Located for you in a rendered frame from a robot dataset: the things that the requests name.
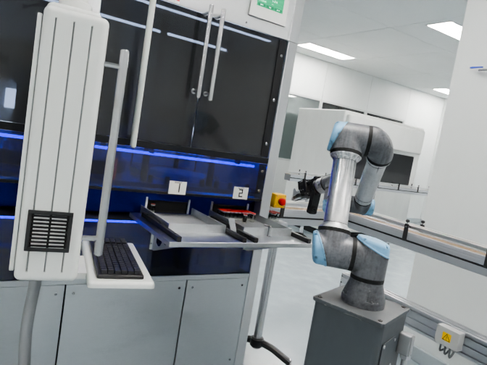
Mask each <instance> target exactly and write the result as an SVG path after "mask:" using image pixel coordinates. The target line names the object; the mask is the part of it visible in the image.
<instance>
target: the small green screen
mask: <svg viewBox="0 0 487 365"><path fill-rule="evenodd" d="M289 3H290V0H250V5H249V13H248V15H251V16H253V17H257V18H259V19H262V20H265V21H268V22H271V23H274V24H276V25H280V26H283V27H285V26H286V20H287V16H288V8H289Z"/></svg>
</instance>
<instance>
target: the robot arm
mask: <svg viewBox="0 0 487 365"><path fill-rule="evenodd" d="M327 150H328V151H330V157H331V159H332V160H333V165H332V170H331V174H329V175H326V176H324V177H318V176H314V178H312V179H311V180H309V179H303V180H301V181H302V182H301V181H298V189H299V191H297V190H296V189H295V188H294V189H293V197H292V198H291V200H292V201H302V200H306V199H309V203H308V207H307V213H309V214H316V213H317V208H318V205H319V202H320V196H321V194H324V198H323V201H322V210H323V211H324V212H325V215H324V220H323V223H322V224H321V225H319V226H318V229H317V230H314V231H313V235H312V260H313V262H314V263H316V264H319V265H323V266H324V267H333V268H337V269H345V270H349V271H351V274H350V278H349V280H348V281H347V283H346V285H345V286H344V288H343V290H342V292H341V300H342V301H344V302H345V303H347V304H349V305H350V306H353V307H356V308H358V309H363V310H367V311H382V310H384V308H385V304H386V300H385V293H384V288H383V285H384V281H385V277H386V270H387V266H388V260H389V259H390V258H389V255H390V250H391V249H390V246H389V245H388V244H387V243H385V242H383V241H382V240H379V239H377V238H374V237H371V236H369V235H363V234H358V236H357V238H352V237H351V230H350V229H349V228H348V221H349V212H351V213H355V214H361V215H367V216H371V215H372V214H373V212H374V210H375V200H373V197H374V195H375V192H376V190H377V188H378V185H379V183H380V180H381V178H382V176H383V173H384V171H385V168H386V167H387V166H388V165H389V164H390V163H391V160H392V158H393V155H394V147H393V143H392V141H391V139H390V137H389V135H388V134H387V133H386V131H384V130H383V129H381V128H379V127H376V126H370V125H362V124H357V123H352V122H341V121H337V122H336V123H335V124H334V126H333V131H332V133H331V136H330V140H329V142H328V147H327ZM362 156H366V159H367V162H366V165H365V168H364V171H363V173H362V176H361V179H360V181H359V185H358V188H357V192H356V194H355V196H353V195H352V191H353V185H354V176H355V170H356V165H357V162H359V161H361V159H362ZM308 181H309V182H308Z"/></svg>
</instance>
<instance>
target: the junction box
mask: <svg viewBox="0 0 487 365"><path fill-rule="evenodd" d="M464 339H465V333H463V332H461V331H459V330H457V329H455V328H453V327H451V326H449V325H447V324H445V323H440V324H438V325H437V328H436V335H435V338H434V340H435V341H436V342H437V343H440V344H442V345H444V346H446V347H447V348H449V349H451V350H453V351H455V352H458V351H462V346H463V343H464Z"/></svg>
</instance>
